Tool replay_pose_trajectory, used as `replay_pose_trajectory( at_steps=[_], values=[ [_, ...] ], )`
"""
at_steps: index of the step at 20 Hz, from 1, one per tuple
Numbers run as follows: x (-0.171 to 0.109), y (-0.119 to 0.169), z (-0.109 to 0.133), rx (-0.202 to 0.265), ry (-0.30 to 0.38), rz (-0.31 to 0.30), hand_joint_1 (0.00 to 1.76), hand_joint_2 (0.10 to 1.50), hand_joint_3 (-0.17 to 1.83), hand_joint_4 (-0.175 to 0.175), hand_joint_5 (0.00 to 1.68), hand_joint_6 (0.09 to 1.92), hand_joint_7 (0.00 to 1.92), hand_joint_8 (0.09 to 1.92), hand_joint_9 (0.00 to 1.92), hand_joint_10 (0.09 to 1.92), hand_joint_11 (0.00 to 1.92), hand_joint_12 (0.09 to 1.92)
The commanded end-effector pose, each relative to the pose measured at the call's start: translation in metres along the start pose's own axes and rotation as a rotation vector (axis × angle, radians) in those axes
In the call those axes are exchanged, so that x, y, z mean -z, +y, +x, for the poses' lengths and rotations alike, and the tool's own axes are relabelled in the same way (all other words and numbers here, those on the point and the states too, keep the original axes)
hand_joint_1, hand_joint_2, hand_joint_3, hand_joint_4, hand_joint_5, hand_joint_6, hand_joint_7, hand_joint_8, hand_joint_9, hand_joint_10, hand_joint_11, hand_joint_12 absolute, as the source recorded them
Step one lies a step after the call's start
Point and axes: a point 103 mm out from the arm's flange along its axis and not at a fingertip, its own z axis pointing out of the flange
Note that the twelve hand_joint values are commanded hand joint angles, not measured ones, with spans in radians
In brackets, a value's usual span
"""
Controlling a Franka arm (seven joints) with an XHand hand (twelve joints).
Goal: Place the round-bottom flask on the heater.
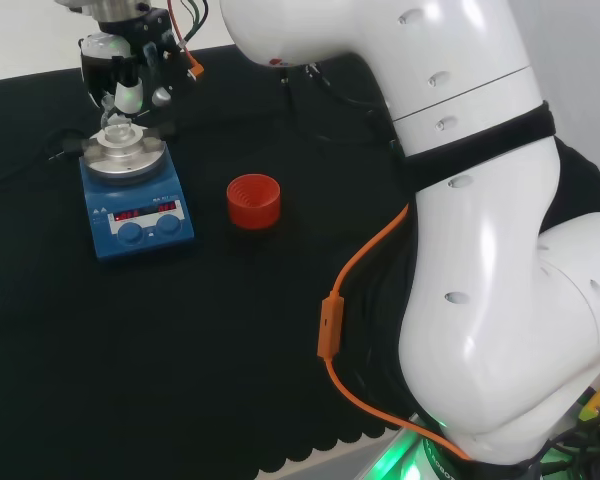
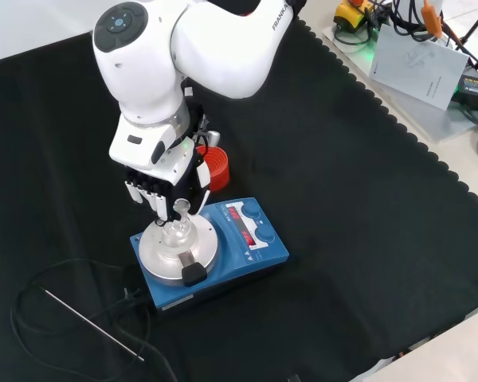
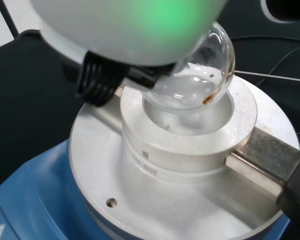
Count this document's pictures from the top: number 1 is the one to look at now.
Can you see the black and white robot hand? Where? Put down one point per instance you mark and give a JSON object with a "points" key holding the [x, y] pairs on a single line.
{"points": [[100, 70]]}

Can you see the clear round-bottom flask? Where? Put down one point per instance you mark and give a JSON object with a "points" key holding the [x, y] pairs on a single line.
{"points": [[117, 131]]}

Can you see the heater with blue base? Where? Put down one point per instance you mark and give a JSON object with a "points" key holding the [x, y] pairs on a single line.
{"points": [[140, 245]]}

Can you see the red ribbed flask holder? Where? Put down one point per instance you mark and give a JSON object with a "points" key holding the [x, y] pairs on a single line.
{"points": [[252, 212]]}

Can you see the black bench cloth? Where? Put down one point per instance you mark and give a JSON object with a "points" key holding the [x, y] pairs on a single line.
{"points": [[155, 350]]}

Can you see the pale grey base board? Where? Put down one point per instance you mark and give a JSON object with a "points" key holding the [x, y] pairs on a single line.
{"points": [[360, 455]]}

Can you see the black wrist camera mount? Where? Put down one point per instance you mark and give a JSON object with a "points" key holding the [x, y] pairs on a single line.
{"points": [[157, 40]]}

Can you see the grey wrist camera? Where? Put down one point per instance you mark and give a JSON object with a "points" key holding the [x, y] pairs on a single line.
{"points": [[161, 96]]}

